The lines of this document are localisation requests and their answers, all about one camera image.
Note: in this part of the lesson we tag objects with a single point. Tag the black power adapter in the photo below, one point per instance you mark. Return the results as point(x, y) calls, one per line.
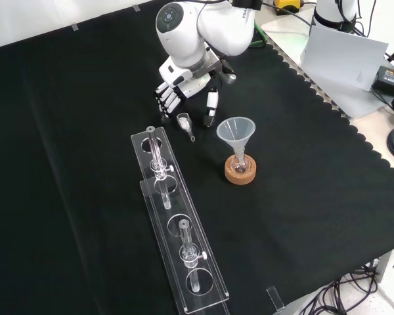
point(392, 78)

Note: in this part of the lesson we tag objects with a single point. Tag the clear acrylic funnel stand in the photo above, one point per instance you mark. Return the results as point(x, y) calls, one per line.
point(184, 210)

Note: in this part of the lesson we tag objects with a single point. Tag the small round-bottom glass flask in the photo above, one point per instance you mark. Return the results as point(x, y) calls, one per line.
point(240, 165)

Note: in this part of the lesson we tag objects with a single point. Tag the clear plastic clip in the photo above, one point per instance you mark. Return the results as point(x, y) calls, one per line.
point(275, 298)

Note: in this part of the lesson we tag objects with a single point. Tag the translucent plastic funnel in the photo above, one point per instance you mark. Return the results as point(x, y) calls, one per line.
point(234, 133)

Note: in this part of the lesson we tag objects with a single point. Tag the yellow stop button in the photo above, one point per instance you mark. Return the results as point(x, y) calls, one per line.
point(287, 6)

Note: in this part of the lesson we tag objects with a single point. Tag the black bench cloth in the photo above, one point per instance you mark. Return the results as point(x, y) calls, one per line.
point(85, 164)

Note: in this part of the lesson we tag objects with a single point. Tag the clear glass weighing funnel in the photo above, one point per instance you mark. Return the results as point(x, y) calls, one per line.
point(183, 122)

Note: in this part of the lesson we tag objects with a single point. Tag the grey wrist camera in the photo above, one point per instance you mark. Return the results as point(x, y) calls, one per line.
point(230, 78)

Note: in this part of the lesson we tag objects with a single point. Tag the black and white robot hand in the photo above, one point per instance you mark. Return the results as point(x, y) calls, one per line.
point(190, 83)

